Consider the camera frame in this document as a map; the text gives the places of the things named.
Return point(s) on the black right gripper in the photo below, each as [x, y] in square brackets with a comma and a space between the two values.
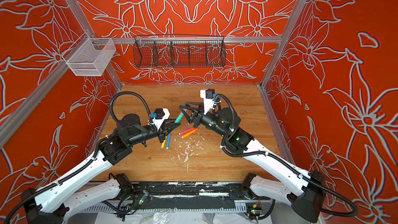
[198, 115]

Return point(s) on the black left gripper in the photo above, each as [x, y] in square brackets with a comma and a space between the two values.
[166, 130]

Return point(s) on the green marker pen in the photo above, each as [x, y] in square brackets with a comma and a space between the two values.
[180, 116]

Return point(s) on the yellow marker pen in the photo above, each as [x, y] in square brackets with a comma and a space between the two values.
[164, 142]

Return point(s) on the orange marker pen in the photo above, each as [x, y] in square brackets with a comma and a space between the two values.
[189, 133]

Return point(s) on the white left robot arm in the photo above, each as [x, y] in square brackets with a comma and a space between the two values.
[58, 201]

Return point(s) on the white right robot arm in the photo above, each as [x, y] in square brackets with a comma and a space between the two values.
[302, 190]

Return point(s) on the blue marker pen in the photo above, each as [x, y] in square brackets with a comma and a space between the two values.
[168, 141]

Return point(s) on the pink marker pen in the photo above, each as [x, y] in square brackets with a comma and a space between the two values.
[186, 131]

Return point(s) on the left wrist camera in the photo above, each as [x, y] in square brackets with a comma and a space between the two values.
[157, 118]

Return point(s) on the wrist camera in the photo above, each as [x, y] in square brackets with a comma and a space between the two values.
[208, 99]
[157, 118]

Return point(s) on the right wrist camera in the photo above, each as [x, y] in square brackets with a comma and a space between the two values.
[208, 99]

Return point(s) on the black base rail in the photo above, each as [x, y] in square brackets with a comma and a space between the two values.
[184, 196]

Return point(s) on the black wire basket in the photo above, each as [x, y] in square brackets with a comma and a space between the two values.
[179, 51]

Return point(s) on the aluminium right floor rail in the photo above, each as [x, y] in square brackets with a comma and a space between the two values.
[276, 129]

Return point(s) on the white wire basket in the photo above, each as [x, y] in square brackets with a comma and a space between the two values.
[90, 57]

